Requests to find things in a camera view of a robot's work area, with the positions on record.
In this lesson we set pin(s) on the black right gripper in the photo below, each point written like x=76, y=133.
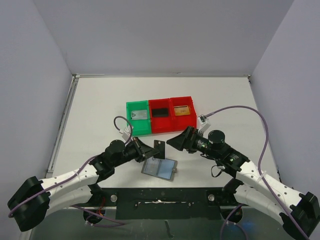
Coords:
x=189, y=139

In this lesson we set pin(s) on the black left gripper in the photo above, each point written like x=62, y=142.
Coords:
x=143, y=150

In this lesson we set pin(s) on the black credit card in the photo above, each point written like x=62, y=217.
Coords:
x=160, y=146

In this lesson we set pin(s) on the grey card holder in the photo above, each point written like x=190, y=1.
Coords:
x=164, y=169

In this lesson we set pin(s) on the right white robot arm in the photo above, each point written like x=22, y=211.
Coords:
x=298, y=213

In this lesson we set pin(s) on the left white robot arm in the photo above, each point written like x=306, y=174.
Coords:
x=37, y=198

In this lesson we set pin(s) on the gold credit card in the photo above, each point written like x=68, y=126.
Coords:
x=182, y=110

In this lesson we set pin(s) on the black card in bin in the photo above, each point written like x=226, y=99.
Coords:
x=160, y=112

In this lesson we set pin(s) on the silver VIP card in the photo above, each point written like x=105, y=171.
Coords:
x=139, y=115

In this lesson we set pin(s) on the right red plastic bin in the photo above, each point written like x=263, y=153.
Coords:
x=182, y=122

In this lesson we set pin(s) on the red plastic bin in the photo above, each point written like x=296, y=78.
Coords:
x=182, y=122
x=161, y=124

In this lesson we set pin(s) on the middle red plastic bin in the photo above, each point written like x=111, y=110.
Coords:
x=161, y=124

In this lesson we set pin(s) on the green plastic bin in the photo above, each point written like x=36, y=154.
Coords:
x=140, y=127

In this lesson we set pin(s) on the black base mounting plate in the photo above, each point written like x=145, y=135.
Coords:
x=168, y=203

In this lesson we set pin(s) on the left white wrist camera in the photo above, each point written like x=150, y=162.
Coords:
x=126, y=133

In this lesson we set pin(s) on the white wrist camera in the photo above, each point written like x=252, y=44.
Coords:
x=203, y=123
x=126, y=133

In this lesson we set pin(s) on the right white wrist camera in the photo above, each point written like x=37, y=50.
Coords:
x=203, y=123

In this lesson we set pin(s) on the aluminium table edge rail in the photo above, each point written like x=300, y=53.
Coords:
x=77, y=139

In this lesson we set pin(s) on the front aluminium frame rail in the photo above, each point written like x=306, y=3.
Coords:
x=68, y=224

